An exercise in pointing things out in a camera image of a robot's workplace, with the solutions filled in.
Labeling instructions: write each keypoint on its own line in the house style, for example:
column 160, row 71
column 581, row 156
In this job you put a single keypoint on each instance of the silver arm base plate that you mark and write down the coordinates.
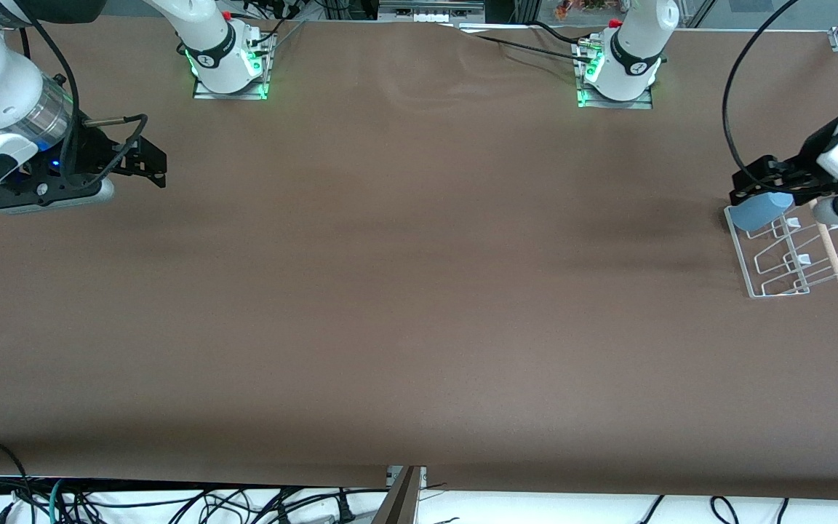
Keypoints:
column 208, row 93
column 637, row 104

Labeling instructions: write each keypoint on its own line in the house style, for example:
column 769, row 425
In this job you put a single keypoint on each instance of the grey metal rail unit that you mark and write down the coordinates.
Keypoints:
column 433, row 7

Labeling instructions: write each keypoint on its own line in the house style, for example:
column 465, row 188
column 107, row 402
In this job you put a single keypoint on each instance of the dark metal table beam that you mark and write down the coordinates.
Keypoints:
column 401, row 502

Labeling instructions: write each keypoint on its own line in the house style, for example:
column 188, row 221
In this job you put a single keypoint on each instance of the silver table bracket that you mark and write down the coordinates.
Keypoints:
column 392, row 474

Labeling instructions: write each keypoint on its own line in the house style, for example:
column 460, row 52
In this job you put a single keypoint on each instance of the orange objects behind glass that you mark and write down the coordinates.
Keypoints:
column 579, row 7

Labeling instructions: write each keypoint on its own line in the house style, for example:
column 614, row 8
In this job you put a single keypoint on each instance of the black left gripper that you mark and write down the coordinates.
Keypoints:
column 810, row 159

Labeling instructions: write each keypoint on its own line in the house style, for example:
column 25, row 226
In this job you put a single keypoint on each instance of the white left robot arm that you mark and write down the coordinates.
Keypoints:
column 630, row 65

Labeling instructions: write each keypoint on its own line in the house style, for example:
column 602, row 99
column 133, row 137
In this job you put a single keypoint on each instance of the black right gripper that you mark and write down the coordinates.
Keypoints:
column 92, row 148

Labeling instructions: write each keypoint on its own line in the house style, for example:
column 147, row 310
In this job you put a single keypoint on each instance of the black frame post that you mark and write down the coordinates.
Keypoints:
column 524, row 9

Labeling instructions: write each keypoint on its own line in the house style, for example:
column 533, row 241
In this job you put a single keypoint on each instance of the light blue plastic cup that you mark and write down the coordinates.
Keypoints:
column 757, row 212

